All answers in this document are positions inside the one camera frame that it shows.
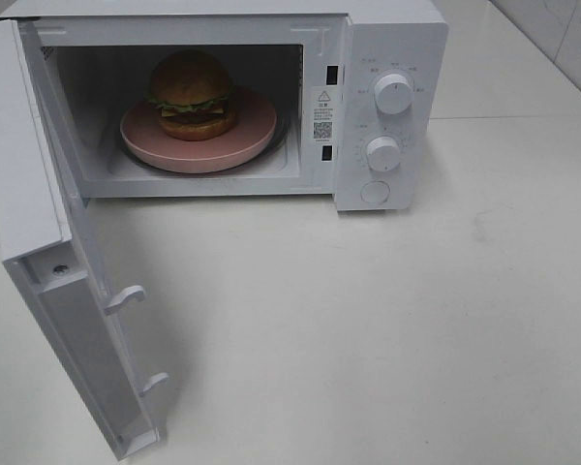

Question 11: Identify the white lower microwave knob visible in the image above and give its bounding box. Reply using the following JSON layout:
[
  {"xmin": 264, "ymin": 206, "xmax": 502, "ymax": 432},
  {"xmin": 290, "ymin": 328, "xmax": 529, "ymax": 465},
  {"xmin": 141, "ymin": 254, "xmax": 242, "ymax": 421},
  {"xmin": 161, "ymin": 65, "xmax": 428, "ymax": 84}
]
[{"xmin": 366, "ymin": 136, "xmax": 402, "ymax": 172}]

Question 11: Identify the white warning label sticker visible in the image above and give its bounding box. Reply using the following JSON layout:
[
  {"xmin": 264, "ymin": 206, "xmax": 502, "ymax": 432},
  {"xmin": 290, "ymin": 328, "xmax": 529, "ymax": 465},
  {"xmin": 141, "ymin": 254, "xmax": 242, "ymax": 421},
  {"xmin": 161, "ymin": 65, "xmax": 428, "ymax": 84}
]
[{"xmin": 309, "ymin": 85, "xmax": 340, "ymax": 143}]

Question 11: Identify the white microwave oven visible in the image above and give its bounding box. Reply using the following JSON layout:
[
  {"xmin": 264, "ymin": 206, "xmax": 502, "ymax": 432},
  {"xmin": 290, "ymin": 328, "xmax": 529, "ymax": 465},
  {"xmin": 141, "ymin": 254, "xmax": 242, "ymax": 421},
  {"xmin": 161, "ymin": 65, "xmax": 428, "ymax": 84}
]
[{"xmin": 0, "ymin": 1, "xmax": 448, "ymax": 211}]

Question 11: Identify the burger with lettuce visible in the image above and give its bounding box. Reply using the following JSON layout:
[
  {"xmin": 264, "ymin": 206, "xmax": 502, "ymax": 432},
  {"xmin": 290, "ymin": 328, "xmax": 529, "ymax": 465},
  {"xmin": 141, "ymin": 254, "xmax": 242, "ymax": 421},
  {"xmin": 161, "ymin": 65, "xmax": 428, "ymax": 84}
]
[{"xmin": 148, "ymin": 49, "xmax": 238, "ymax": 141}]

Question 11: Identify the white microwave door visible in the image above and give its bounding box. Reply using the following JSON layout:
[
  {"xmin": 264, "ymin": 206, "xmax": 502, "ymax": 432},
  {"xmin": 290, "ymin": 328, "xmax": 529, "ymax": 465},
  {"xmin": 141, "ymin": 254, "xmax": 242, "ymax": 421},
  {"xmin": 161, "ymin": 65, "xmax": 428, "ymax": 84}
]
[{"xmin": 0, "ymin": 17, "xmax": 167, "ymax": 459}]

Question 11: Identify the round door release button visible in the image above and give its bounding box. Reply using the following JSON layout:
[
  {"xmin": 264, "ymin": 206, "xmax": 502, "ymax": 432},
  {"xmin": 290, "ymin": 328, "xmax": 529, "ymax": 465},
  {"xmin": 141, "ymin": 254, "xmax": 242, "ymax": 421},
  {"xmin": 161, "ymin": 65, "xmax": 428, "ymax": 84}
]
[{"xmin": 360, "ymin": 180, "xmax": 390, "ymax": 204}]

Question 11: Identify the white upper microwave knob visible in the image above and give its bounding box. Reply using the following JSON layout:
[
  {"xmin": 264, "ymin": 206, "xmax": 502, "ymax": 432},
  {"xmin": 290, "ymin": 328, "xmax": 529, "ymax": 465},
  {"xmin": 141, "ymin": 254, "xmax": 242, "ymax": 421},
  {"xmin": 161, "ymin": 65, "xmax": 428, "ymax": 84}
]
[{"xmin": 373, "ymin": 70, "xmax": 414, "ymax": 115}]

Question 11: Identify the white microwave knob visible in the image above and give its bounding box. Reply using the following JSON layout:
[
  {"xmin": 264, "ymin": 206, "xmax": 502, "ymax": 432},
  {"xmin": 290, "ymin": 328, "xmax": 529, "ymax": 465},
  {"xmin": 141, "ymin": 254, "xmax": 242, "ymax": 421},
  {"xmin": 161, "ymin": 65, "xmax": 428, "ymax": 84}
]
[
  {"xmin": 366, "ymin": 136, "xmax": 402, "ymax": 172},
  {"xmin": 373, "ymin": 70, "xmax": 414, "ymax": 115}
]

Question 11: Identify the pink round plate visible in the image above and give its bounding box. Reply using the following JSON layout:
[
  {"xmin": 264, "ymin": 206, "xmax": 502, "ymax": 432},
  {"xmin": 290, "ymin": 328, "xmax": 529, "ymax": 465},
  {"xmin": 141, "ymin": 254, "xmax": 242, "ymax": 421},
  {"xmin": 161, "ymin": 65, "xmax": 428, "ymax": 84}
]
[{"xmin": 120, "ymin": 87, "xmax": 279, "ymax": 174}]

